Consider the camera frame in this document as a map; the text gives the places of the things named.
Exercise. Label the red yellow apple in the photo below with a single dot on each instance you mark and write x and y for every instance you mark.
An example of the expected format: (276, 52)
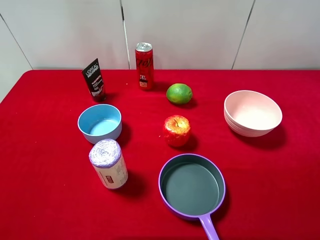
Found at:
(176, 130)

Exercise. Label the red soda can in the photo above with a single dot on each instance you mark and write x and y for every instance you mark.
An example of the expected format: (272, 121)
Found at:
(144, 59)

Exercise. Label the green lime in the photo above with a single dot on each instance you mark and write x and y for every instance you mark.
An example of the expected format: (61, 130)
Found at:
(179, 93)

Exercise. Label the red tablecloth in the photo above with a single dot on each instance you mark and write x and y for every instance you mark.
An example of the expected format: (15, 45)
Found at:
(50, 191)

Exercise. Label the purple toy pan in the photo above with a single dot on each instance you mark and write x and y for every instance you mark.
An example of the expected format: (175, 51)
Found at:
(193, 188)

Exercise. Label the blue bowl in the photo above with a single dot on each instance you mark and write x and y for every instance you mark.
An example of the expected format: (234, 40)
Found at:
(99, 122)

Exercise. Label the black L'Oreal tube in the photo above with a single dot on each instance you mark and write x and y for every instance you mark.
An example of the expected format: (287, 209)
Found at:
(93, 78)

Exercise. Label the pink bowl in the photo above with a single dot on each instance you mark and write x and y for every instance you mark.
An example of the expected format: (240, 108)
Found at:
(251, 114)

